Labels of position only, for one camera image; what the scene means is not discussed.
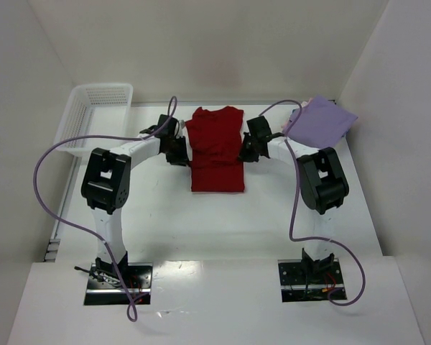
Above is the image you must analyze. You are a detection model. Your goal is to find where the red t-shirt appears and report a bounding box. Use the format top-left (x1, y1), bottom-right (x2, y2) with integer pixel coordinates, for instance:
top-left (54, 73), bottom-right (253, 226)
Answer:
top-left (185, 106), bottom-right (245, 193)

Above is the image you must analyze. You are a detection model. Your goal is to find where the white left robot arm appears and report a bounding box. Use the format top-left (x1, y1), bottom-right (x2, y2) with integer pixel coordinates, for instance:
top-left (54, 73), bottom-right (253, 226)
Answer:
top-left (81, 114), bottom-right (190, 282)

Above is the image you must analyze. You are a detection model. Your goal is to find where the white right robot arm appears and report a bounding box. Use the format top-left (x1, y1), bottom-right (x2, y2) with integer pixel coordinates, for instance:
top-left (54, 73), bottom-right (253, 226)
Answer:
top-left (238, 116), bottom-right (351, 253)

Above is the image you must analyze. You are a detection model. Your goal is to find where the folded purple t-shirt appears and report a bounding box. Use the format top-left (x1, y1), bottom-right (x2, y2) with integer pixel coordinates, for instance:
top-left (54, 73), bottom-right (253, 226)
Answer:
top-left (283, 96), bottom-right (358, 149)

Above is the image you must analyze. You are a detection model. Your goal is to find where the white plastic laundry basket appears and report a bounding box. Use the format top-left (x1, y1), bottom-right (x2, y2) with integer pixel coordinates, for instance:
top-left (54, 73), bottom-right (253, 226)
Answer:
top-left (54, 83), bottom-right (134, 157)

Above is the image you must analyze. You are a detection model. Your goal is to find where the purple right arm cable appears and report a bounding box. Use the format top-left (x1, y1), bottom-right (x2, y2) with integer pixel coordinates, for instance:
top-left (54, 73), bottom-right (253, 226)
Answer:
top-left (258, 99), bottom-right (367, 307)

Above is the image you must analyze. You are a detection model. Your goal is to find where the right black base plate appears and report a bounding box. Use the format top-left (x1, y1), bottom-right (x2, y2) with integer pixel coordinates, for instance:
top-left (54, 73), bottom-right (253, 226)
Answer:
top-left (278, 259), bottom-right (347, 303)

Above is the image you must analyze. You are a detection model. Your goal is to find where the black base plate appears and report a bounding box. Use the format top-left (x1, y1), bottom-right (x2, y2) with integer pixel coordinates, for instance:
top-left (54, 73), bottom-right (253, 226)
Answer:
top-left (278, 259), bottom-right (347, 303)
top-left (83, 263), bottom-right (153, 306)

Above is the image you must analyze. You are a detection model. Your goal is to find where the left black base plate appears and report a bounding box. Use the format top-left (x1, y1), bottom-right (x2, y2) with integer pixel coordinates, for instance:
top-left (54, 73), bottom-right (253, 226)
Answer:
top-left (83, 263), bottom-right (153, 306)

